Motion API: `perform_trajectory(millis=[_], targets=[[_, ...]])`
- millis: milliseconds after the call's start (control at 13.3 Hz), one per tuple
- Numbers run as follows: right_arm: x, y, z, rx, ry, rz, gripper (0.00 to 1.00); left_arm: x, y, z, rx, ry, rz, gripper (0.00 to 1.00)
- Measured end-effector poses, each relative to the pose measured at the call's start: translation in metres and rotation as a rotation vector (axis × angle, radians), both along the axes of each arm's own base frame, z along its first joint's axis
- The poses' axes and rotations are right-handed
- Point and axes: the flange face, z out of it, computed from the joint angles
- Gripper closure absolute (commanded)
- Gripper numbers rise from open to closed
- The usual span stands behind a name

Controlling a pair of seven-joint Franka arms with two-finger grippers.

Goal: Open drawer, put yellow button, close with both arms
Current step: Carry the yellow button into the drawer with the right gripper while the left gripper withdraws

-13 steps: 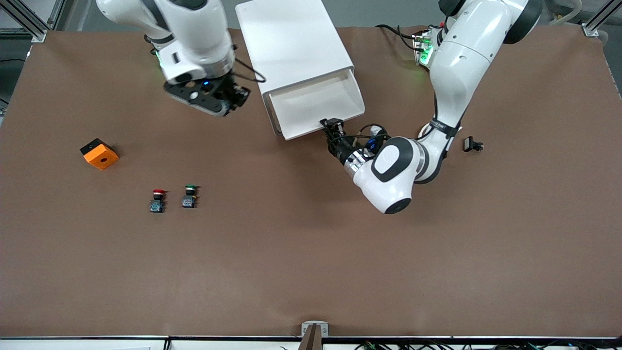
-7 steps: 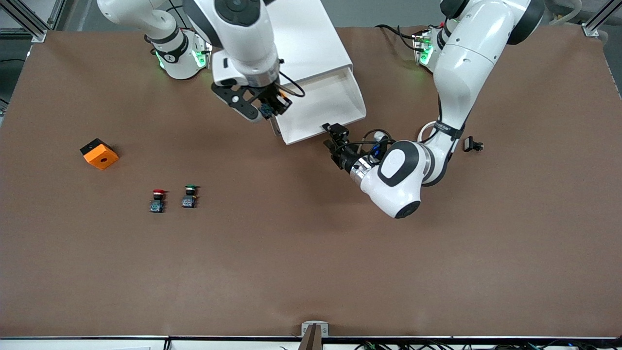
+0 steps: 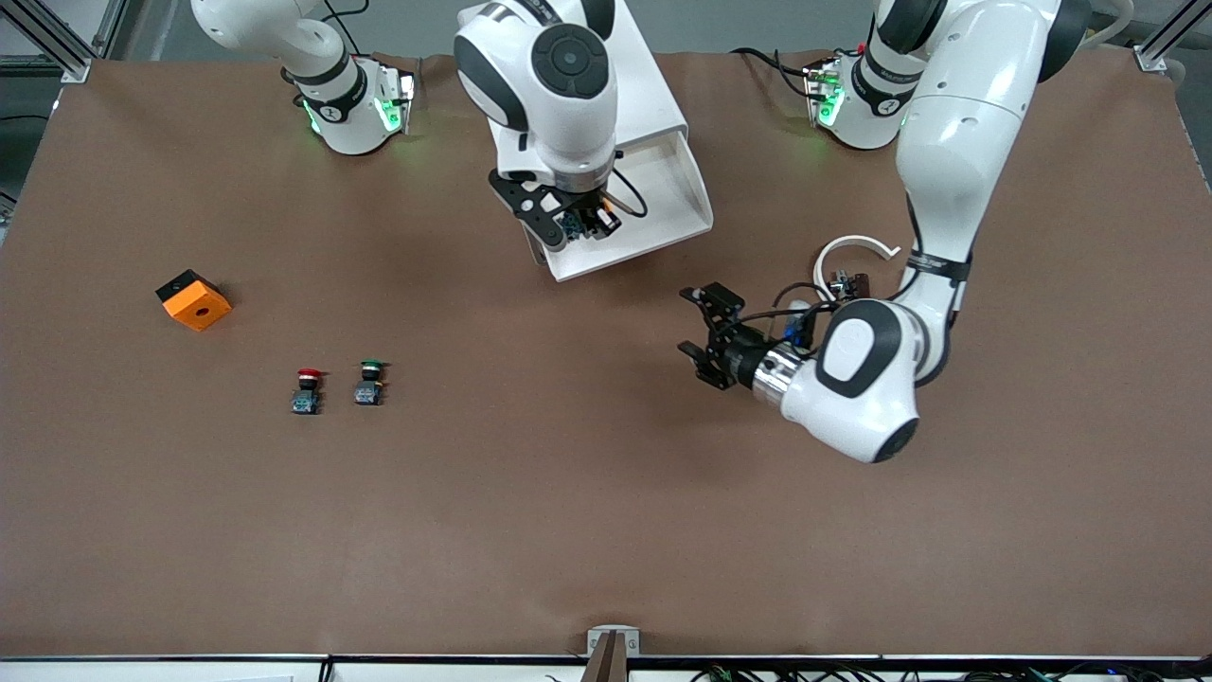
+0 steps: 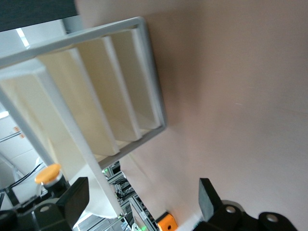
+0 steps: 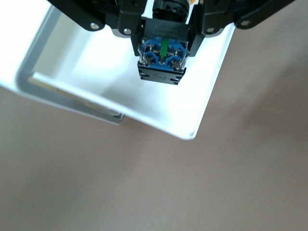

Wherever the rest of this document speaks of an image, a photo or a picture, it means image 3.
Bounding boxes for white curved plastic clip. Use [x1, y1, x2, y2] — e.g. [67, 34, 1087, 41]
[814, 234, 901, 309]

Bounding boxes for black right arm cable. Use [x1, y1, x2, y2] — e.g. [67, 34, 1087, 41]
[606, 161, 651, 221]

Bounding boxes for black right base cable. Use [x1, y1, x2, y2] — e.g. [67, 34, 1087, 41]
[322, 0, 378, 60]

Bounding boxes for black base cable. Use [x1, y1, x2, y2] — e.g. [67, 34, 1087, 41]
[322, 0, 378, 60]
[729, 45, 817, 101]

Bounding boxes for black left base cable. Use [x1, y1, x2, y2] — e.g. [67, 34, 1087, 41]
[729, 45, 817, 101]

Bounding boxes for red push button switch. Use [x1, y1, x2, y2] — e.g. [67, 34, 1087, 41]
[290, 368, 325, 416]

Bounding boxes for grey metal bracket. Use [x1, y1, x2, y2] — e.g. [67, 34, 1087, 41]
[587, 625, 641, 656]

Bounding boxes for brown camera post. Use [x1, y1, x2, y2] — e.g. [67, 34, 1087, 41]
[579, 633, 633, 682]

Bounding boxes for tangled black cables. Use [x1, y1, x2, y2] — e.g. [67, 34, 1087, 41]
[691, 663, 1212, 682]

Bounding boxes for orange button enclosure box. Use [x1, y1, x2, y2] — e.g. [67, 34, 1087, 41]
[155, 269, 233, 332]

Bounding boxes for aluminium frame post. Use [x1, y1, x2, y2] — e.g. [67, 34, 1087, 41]
[0, 0, 129, 84]
[1134, 0, 1212, 75]

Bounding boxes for pale curved hose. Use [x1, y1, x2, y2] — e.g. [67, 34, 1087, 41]
[1079, 0, 1135, 50]

